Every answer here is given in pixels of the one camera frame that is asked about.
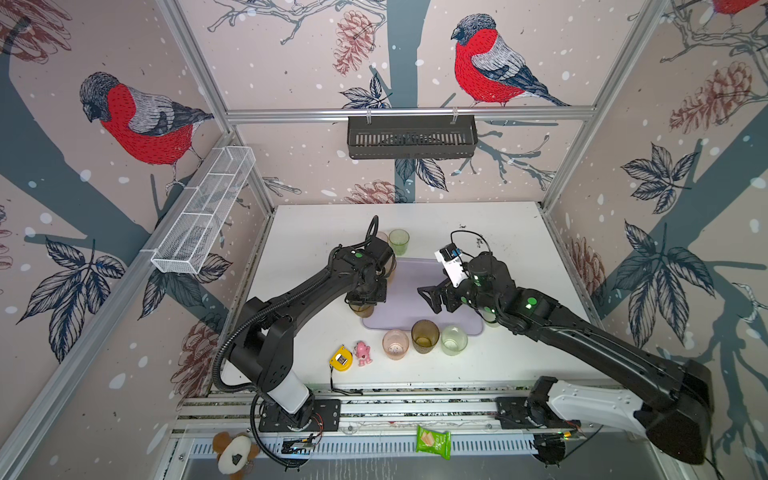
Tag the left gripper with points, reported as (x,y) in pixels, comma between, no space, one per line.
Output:
(382,295)

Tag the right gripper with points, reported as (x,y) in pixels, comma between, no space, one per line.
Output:
(446,288)

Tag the brown textured glass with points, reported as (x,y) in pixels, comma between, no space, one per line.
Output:
(362,311)

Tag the yellow clear glass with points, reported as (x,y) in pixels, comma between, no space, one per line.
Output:
(391,270)

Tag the pale green frosted glass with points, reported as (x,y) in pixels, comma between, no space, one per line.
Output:
(489,318)

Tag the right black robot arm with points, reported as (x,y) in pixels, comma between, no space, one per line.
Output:
(669,403)

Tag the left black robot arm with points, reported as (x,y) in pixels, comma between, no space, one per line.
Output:
(259,354)

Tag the lilac plastic tray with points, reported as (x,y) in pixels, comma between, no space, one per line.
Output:
(404,306)

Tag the olive brown glass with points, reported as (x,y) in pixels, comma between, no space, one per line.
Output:
(425,335)

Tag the light green textured glass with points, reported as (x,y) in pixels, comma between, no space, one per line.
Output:
(453,340)

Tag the green clear glass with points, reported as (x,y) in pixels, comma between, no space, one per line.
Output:
(398,240)

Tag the pink textured glass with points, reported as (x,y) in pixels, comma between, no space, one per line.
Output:
(395,344)

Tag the pink toy figure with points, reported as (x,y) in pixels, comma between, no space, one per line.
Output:
(363,353)

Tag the yellow tape measure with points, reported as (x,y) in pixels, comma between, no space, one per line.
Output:
(342,359)

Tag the green snack packet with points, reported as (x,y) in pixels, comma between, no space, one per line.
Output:
(432,442)

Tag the plush toy dog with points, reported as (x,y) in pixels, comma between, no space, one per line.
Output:
(234,453)

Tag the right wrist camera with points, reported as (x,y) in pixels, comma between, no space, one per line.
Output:
(449,257)

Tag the aluminium rail frame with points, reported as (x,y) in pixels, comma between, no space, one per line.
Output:
(384,424)

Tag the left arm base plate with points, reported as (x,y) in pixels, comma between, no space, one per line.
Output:
(314,416)

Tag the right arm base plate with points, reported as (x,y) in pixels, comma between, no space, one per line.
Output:
(528,414)

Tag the black wall basket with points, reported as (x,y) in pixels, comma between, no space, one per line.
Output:
(412,137)

